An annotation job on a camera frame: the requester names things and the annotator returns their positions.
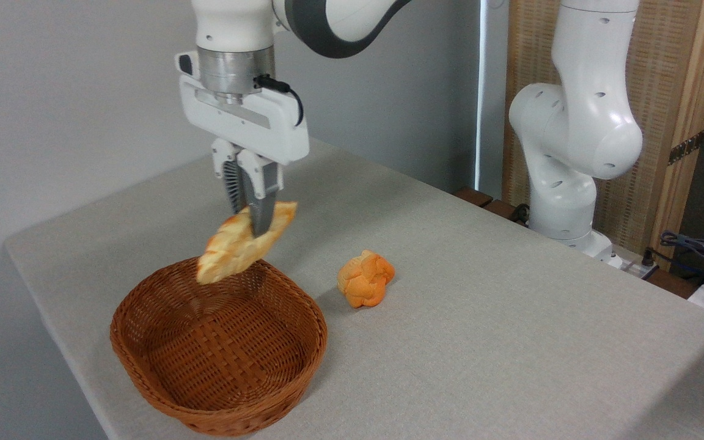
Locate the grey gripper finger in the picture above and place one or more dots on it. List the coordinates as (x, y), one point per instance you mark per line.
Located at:
(261, 195)
(230, 177)

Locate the orange knotted bread roll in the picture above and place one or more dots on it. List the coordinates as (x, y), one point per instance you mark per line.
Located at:
(364, 281)

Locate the brown wicker basket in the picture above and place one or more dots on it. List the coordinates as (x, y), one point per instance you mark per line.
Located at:
(223, 366)

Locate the dark metal screen hinge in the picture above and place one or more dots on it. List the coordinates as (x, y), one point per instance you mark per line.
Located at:
(686, 147)

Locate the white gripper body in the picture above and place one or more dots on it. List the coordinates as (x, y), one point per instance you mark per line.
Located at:
(266, 125)

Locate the long braided bread loaf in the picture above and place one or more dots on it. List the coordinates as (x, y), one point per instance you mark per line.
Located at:
(230, 250)

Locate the wooden folding screen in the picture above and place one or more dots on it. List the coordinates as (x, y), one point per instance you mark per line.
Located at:
(657, 73)

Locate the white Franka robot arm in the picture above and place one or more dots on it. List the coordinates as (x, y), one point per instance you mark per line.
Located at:
(578, 122)

